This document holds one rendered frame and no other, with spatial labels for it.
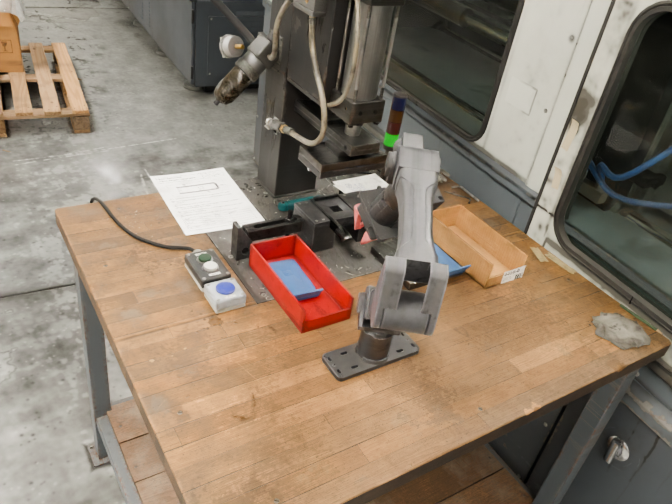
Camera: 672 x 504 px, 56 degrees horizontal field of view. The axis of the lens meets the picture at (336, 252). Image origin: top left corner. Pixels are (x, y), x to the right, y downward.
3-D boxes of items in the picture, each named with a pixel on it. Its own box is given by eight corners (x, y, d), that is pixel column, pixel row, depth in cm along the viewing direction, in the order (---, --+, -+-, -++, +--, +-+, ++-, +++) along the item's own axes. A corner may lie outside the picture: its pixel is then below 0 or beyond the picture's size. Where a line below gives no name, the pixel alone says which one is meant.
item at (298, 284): (293, 306, 133) (294, 295, 132) (264, 264, 144) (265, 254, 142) (322, 299, 137) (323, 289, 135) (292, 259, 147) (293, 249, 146)
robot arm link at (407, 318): (366, 285, 123) (387, 287, 91) (399, 290, 124) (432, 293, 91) (361, 316, 123) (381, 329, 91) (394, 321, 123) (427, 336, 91)
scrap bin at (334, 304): (301, 334, 128) (304, 311, 124) (248, 265, 144) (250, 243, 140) (350, 319, 134) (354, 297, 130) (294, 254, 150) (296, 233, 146)
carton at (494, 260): (483, 291, 150) (493, 265, 146) (420, 236, 166) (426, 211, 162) (520, 279, 157) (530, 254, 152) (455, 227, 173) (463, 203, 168)
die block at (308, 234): (310, 253, 151) (314, 227, 147) (290, 231, 158) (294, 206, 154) (377, 237, 161) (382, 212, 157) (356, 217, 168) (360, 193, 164)
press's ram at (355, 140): (320, 192, 140) (339, 62, 124) (268, 142, 157) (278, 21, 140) (384, 181, 149) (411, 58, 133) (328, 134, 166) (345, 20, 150)
